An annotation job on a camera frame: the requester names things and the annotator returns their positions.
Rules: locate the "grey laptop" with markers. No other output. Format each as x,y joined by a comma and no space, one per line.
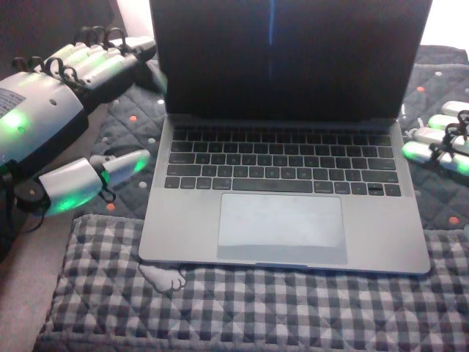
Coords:
286,220

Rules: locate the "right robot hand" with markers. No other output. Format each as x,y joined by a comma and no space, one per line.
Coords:
428,135

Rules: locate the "grey quilt with bear print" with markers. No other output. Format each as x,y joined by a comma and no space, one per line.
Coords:
256,311

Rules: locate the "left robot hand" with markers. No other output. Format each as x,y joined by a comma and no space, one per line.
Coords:
44,106

